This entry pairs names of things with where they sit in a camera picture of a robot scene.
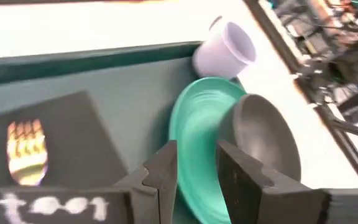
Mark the dark green serving tray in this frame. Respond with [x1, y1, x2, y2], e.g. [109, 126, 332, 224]
[0, 40, 249, 224]

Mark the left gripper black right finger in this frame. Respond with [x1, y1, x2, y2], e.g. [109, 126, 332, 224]
[216, 139, 358, 224]

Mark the dark grey napkin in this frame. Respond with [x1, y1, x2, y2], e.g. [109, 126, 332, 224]
[0, 90, 129, 200]

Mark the white plastic cup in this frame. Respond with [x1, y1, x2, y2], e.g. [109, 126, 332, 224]
[191, 16, 257, 80]

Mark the green plate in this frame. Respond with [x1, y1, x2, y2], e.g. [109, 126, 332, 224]
[168, 77, 248, 224]

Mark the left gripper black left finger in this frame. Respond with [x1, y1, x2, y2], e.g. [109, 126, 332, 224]
[0, 140, 178, 224]

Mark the silver metal spoon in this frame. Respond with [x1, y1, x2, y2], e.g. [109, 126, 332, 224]
[6, 118, 49, 187]

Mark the dark grey bowl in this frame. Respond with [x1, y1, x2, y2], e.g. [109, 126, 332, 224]
[218, 93, 302, 183]

